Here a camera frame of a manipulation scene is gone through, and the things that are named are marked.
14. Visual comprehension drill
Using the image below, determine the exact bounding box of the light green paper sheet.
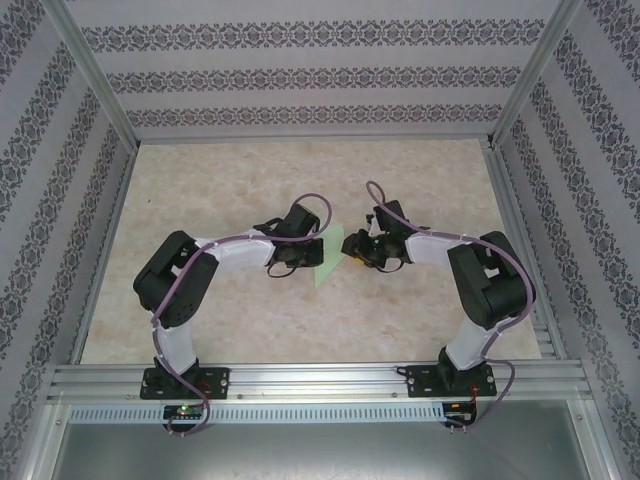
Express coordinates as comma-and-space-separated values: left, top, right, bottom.
312, 225, 347, 290

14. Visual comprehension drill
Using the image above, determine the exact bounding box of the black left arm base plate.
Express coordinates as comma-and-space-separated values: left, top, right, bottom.
139, 366, 232, 402

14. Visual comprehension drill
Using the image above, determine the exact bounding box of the thin black right gripper cable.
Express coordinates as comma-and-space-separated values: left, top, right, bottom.
367, 254, 407, 274

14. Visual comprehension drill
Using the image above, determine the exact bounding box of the aluminium side rail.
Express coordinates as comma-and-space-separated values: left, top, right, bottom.
480, 139, 569, 361
69, 144, 140, 365

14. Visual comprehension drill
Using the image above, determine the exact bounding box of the slotted grey cable duct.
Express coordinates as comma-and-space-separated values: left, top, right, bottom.
68, 402, 447, 425

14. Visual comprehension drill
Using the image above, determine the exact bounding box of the aluminium mounting rail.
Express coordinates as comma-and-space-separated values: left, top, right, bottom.
46, 362, 587, 402

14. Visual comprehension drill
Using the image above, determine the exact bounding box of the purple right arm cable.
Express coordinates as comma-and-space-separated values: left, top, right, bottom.
365, 180, 539, 435

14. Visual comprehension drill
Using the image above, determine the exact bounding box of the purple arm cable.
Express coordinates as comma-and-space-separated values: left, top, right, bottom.
365, 180, 539, 435
149, 193, 335, 438

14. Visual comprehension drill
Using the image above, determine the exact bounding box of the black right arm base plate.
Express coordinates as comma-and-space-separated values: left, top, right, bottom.
406, 363, 500, 400

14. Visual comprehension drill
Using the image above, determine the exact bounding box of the aluminium frame post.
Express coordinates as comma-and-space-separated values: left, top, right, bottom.
40, 0, 141, 150
485, 0, 586, 150

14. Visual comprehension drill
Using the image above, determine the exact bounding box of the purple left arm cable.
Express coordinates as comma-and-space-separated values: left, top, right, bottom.
149, 193, 335, 438

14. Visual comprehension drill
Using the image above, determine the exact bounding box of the grey metal sheet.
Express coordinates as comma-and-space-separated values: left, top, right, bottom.
47, 422, 609, 480

